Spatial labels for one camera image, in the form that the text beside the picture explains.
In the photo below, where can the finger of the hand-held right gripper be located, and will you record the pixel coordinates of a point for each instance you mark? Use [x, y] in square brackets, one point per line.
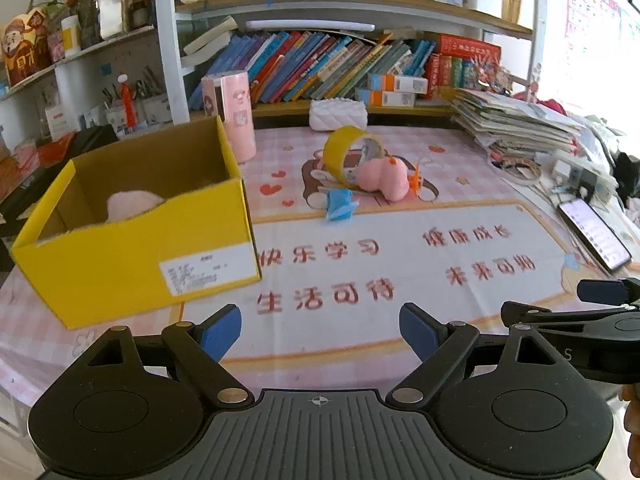
[550, 316]
[600, 291]

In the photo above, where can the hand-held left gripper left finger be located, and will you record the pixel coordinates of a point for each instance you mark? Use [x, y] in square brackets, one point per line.
[222, 332]

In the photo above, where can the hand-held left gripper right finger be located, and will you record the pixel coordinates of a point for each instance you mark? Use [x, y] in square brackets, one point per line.
[420, 332]

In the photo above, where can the yellow cardboard box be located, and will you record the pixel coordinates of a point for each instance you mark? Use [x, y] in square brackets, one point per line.
[125, 270]

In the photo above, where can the pink plush pig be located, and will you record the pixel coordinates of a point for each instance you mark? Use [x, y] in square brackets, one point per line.
[132, 205]

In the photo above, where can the person's right hand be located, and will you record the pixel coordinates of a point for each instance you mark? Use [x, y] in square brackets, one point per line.
[632, 425]

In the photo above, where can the black smartphone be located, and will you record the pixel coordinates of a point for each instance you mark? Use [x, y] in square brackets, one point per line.
[595, 235]

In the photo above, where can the black bag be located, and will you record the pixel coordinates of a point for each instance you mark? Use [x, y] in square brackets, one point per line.
[627, 175]

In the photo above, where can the blue crumpled wrapper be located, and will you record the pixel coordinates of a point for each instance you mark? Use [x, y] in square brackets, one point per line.
[340, 205]

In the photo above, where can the pink soft toy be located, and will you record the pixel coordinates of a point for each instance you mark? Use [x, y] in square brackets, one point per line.
[387, 180]

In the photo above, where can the stack of papers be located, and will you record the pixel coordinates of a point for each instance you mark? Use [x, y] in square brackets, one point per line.
[515, 120]

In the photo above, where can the magenta cloth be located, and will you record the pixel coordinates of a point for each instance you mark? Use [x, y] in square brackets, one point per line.
[542, 104]

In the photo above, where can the yellow tape roll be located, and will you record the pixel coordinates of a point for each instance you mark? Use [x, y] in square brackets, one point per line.
[337, 147]

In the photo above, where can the white quilted tissue box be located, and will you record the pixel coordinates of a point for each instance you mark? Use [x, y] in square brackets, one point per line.
[337, 115]

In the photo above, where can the white pen cups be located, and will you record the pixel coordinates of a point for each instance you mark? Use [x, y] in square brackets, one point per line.
[152, 110]

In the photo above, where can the orange white medicine box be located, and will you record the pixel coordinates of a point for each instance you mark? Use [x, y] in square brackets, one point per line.
[397, 83]
[385, 98]

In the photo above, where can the colourful figure decoration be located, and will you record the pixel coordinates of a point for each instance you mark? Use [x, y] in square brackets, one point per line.
[487, 75]

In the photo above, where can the red tassel pendant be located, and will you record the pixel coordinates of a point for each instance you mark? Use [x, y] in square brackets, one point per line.
[127, 102]

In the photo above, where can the red cloth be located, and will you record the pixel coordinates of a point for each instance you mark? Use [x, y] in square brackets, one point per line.
[50, 152]

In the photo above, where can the red standing dictionary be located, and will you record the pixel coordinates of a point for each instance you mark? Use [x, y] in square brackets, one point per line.
[437, 77]

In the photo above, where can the small white carton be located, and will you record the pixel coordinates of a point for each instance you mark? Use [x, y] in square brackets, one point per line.
[57, 121]

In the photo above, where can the red thick book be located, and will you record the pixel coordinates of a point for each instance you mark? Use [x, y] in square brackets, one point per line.
[470, 47]

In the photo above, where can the row of colourful leaning books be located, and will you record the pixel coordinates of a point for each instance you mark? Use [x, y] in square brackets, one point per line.
[310, 65]

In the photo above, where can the cream open books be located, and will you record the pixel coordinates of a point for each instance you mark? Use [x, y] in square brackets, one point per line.
[207, 42]

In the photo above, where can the white bookshelf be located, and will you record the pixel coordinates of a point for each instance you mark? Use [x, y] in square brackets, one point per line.
[167, 45]

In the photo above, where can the white side shelf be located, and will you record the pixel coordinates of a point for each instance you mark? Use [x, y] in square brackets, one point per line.
[75, 72]

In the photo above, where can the white light tube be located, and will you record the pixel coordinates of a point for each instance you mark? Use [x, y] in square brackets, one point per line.
[310, 25]

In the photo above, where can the white jar yellow label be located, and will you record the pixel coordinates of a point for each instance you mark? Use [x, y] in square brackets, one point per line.
[71, 35]

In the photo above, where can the white paper bag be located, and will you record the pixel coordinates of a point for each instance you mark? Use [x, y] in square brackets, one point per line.
[112, 7]

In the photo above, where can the wealth god paper lantern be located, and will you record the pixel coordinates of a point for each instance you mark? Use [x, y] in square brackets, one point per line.
[25, 47]

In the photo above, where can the colourful wall poster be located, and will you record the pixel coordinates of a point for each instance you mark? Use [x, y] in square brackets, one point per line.
[630, 25]

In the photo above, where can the alphabet wall poster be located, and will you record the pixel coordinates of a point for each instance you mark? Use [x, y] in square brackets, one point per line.
[592, 7]

